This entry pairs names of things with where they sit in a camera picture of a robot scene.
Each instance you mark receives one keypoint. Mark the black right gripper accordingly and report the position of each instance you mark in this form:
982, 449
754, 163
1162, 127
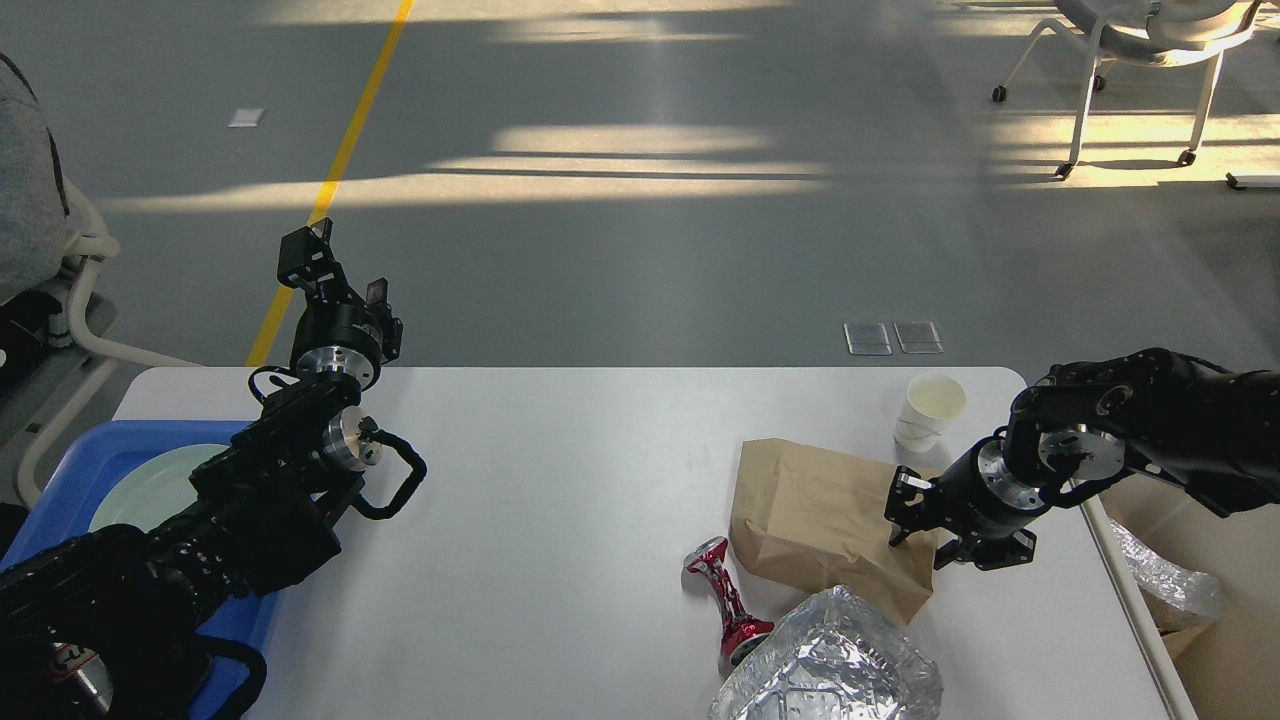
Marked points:
978, 499

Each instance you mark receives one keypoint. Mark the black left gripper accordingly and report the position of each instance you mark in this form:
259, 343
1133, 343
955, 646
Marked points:
334, 334

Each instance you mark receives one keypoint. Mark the brown paper bag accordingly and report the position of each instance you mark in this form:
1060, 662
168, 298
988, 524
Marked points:
811, 518

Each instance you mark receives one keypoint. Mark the small foil piece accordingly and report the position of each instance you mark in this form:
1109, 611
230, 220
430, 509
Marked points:
1176, 597

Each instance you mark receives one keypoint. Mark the light green plate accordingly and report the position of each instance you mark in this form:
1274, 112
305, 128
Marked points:
156, 490

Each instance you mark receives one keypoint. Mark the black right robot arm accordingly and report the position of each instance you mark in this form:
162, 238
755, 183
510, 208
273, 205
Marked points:
1081, 429

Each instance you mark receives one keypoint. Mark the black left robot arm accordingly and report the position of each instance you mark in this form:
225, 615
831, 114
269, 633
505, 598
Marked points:
108, 625

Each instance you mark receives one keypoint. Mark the crumpled aluminium foil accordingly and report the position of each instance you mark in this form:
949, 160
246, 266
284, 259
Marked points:
835, 656

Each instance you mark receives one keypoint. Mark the right floor outlet plate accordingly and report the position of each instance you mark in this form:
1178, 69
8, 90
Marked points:
919, 337

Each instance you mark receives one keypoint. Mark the floor outlet plate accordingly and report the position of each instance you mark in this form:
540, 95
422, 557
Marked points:
919, 337
867, 339

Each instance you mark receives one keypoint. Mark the left floor outlet plate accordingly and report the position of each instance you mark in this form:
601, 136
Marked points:
867, 339

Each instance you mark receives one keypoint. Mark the cardboard piece in bin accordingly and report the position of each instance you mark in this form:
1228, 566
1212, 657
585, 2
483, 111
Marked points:
1177, 642

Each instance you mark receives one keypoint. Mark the crushed red soda can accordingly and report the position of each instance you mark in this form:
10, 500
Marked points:
741, 631

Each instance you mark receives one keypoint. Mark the white plastic bin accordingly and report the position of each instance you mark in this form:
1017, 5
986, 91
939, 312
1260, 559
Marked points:
1231, 671

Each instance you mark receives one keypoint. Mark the white chair left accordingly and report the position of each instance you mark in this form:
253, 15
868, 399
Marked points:
56, 351

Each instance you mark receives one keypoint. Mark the white chair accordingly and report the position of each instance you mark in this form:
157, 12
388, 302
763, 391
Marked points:
56, 351
1151, 34

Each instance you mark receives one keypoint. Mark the blue plastic tray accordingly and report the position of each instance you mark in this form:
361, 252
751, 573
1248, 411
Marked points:
93, 466

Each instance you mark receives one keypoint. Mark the white chair top right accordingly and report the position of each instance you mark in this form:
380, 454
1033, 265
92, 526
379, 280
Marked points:
1151, 34

